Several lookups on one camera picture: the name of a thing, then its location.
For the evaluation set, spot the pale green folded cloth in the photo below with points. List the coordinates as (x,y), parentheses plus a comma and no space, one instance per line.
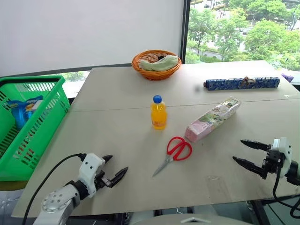
(161,63)

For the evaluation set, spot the blue patterned rolled scroll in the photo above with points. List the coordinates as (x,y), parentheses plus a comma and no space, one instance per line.
(225,84)

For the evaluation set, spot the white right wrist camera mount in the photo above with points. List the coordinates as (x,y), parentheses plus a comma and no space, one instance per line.
(284,150)

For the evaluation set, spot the orange wicker basket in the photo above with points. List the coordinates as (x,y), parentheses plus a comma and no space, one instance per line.
(154,73)

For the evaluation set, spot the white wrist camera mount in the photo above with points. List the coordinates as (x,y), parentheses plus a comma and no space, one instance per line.
(90,167)
(284,150)

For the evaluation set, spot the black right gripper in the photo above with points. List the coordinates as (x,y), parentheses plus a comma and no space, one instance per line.
(273,161)

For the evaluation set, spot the black table leg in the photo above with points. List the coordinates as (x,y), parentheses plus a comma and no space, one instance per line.
(259,212)

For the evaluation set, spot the green plastic shopping basket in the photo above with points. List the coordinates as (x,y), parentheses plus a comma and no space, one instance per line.
(35,131)

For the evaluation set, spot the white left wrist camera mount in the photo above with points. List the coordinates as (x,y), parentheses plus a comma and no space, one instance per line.
(90,167)

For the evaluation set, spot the black window frame post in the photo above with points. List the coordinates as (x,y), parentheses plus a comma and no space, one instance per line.
(184,30)

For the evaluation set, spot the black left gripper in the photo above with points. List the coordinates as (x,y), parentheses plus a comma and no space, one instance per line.
(102,180)

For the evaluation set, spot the orange juice bottle blue cap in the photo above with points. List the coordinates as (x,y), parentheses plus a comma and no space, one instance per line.
(158,114)

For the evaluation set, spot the grey rounded robot body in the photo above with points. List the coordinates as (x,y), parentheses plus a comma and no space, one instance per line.
(178,216)

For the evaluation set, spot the pink floral packaged box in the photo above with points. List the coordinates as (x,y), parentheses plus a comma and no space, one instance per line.
(211,119)

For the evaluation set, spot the small purple object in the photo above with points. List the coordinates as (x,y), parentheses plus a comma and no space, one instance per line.
(287,77)

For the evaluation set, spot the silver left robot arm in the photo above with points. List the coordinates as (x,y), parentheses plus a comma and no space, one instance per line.
(56,201)

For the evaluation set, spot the blue snack bag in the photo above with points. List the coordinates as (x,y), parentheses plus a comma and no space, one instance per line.
(22,112)

